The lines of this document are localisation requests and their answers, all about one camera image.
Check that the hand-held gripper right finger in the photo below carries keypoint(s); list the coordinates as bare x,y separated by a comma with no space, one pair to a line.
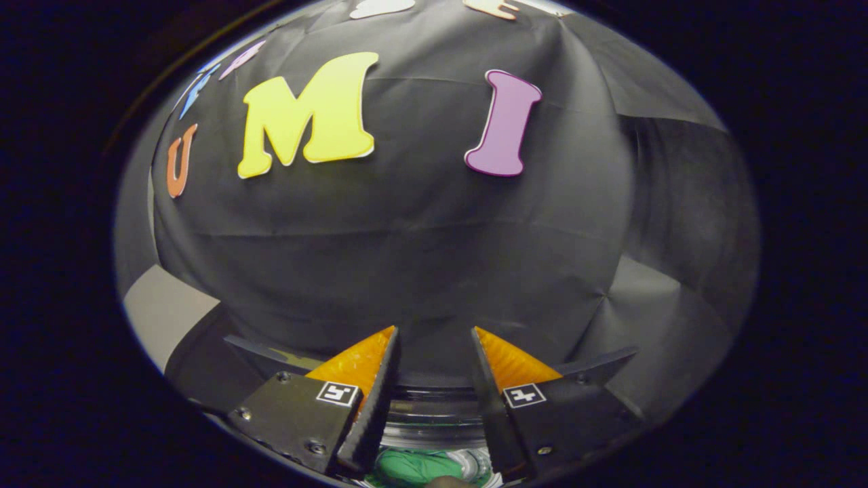
495,413

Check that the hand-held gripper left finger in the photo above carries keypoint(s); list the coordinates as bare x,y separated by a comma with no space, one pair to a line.
376,407

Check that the green polo shirt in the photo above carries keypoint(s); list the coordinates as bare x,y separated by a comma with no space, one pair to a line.
413,468

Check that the dark washing machine lid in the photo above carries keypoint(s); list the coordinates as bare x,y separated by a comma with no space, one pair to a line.
600,364

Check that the beige cabinet with dark top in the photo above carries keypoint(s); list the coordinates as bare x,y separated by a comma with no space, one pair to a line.
163,312

